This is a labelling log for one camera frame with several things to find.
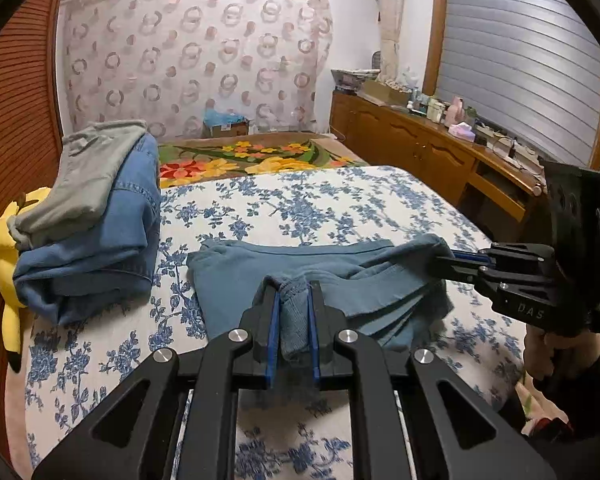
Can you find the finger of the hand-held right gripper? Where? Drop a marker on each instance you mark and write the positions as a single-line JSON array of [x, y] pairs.
[[460, 272], [472, 257]]

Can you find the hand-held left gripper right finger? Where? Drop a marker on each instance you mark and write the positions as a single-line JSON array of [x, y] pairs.
[[314, 330]]

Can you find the wooden slatted wardrobe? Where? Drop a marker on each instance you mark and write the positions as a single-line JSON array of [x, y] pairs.
[[15, 110]]

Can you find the grey window blind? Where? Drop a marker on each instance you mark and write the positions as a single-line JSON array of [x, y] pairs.
[[515, 45]]

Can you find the yellow plush toy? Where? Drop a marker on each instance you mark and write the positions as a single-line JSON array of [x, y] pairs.
[[5, 240]]

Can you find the person's right hand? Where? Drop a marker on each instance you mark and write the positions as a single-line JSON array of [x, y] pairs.
[[555, 357]]

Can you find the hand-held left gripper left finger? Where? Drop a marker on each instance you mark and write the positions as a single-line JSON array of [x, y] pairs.
[[275, 330]]

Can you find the blue floral white bedsheet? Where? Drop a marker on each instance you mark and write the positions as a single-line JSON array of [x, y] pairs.
[[280, 200]]

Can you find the cardboard box with blue cloth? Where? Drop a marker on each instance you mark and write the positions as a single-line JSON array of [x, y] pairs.
[[226, 122]]

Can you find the pink tissue box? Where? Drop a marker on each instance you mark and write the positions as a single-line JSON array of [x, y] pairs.
[[461, 131]]

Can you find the lace window curtain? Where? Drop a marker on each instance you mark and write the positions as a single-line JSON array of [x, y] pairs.
[[390, 15]]

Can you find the colourful flower print blanket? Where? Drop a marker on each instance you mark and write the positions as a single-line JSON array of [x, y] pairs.
[[260, 157]]

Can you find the open cardboard box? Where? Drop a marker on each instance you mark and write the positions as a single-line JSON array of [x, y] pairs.
[[385, 92]]

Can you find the wooden sideboard cabinet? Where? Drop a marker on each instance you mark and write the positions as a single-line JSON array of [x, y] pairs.
[[420, 155]]

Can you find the folded denim jeans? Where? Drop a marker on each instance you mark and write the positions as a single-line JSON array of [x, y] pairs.
[[105, 240]]

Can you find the circle patterned curtain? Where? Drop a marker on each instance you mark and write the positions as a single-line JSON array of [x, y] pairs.
[[195, 50]]

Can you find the teal pants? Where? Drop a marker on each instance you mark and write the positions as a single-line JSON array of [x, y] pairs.
[[360, 280]]

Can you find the folded grey pants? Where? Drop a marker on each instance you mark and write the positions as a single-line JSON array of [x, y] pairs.
[[85, 175]]

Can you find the pink bottle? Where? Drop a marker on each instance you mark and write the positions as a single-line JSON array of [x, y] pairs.
[[455, 110]]

